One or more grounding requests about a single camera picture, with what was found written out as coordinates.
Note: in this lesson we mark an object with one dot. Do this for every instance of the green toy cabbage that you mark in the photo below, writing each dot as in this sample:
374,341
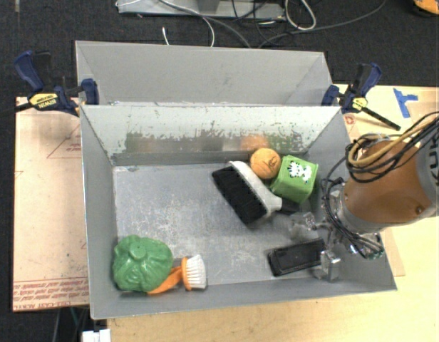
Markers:
141,264

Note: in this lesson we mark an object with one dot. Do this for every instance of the grey metal bin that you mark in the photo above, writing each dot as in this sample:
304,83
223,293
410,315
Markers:
191,205

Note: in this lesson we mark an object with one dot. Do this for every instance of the brown cardboard board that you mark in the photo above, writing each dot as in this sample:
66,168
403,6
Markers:
45,198

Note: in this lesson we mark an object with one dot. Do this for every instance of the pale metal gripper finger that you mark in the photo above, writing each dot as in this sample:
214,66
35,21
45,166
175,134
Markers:
329,266
304,223

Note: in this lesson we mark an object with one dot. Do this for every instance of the black flat box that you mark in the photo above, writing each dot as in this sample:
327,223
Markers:
296,256

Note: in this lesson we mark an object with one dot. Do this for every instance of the green cube with zebra print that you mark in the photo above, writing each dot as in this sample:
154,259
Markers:
294,182

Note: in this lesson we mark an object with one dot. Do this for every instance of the orange toy fruit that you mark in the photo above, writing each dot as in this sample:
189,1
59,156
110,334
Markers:
265,162

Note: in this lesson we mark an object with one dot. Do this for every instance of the orange brush with white bristles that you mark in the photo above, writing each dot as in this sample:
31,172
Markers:
194,272

